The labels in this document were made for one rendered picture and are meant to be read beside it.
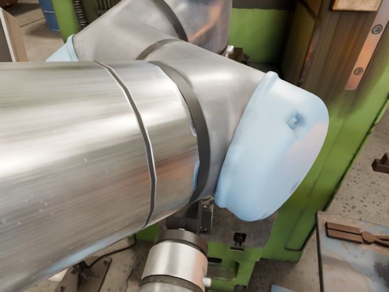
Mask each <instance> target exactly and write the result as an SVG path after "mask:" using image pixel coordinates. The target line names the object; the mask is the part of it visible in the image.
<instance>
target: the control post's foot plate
mask: <svg viewBox="0 0 389 292"><path fill-rule="evenodd" d="M99 257H100V256H91V257H89V258H87V259H85V260H84V261H85V263H86V264H87V265H88V266H89V265H90V264H92V263H93V262H94V261H95V260H96V259H97V258H99ZM111 262H112V258H111V257H102V258H100V259H99V260H98V261H97V262H95V263H94V264H93V265H92V266H91V267H90V268H87V269H86V268H84V269H83V271H84V273H85V274H86V276H87V279H85V278H84V277H83V276H82V275H81V273H80V272H77V273H76V271H75V270H74V269H73V267H70V268H68V269H67V271H66V273H65V275H64V277H63V279H62V281H60V283H59V285H58V286H57V288H56V290H55V292H100V289H101V287H102V285H103V284H104V282H105V278H106V275H107V272H108V270H109V268H110V265H111Z"/></svg>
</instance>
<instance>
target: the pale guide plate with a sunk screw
mask: <svg viewBox="0 0 389 292"><path fill-rule="evenodd" d="M381 1H382V0H333V3H332V6H331V8H332V9H333V10H352V11H369V12H376V11H377V10H378V8H379V6H380V4H381Z"/></svg>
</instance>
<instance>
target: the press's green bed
mask: <svg viewBox="0 0 389 292"><path fill-rule="evenodd" d="M206 242H207V244H208V256H207V261H208V265H207V275H206V277H207V278H211V286H210V287H204V288H205V290H208V291H215V292H247V287H248V284H249V280H250V277H251V274H252V271H253V268H254V265H255V262H256V261H259V260H260V257H261V255H262V252H263V249H257V248H252V247H244V246H241V242H240V243H236V242H235V244H234V245H233V244H224V243H216V242H208V241H206Z"/></svg>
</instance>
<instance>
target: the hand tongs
mask: <svg viewBox="0 0 389 292"><path fill-rule="evenodd" d="M325 226H326V230H327V231H326V233H327V237H328V238H333V239H339V240H344V241H348V242H353V243H358V244H362V243H363V242H365V243H367V244H372V243H373V242H375V243H378V244H380V245H383V246H386V247H389V243H388V242H385V241H384V240H389V236H373V235H372V234H371V233H370V232H368V231H363V232H360V229H359V228H356V227H350V226H346V225H341V224H335V223H332V222H326V223H325Z"/></svg>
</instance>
